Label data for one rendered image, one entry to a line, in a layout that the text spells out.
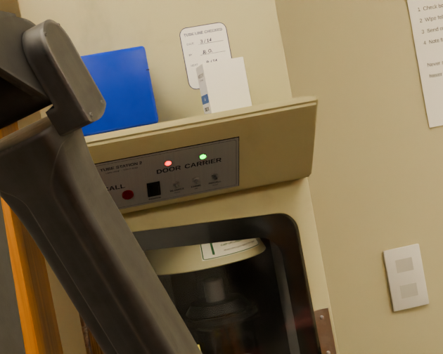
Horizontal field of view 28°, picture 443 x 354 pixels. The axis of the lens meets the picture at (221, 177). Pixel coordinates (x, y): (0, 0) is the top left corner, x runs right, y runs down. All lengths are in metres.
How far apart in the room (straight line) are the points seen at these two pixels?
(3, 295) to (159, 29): 0.71
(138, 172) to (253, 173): 0.15
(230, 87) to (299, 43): 0.57
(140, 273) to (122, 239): 0.03
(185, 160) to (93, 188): 0.46
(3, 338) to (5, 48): 0.18
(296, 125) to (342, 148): 0.57
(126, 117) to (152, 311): 0.44
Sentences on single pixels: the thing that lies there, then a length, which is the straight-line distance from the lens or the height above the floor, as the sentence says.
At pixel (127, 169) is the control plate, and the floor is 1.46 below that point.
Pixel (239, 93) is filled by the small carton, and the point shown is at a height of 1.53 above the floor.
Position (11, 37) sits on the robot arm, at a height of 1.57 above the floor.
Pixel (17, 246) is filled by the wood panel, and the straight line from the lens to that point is 1.03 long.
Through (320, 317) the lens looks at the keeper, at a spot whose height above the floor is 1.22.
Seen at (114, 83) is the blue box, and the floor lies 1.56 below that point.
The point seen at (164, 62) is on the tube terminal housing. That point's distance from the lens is 1.12.
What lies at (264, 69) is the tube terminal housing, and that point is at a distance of 1.14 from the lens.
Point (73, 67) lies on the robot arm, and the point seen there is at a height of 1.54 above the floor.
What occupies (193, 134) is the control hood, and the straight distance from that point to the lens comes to 1.02.
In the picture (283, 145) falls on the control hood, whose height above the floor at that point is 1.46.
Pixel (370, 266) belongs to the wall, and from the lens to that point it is 1.65.
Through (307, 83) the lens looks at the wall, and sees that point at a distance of 1.60.
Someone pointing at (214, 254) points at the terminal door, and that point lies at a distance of 0.99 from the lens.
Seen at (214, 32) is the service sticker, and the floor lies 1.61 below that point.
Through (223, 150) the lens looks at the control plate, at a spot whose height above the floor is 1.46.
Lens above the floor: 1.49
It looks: 3 degrees down
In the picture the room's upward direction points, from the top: 11 degrees counter-clockwise
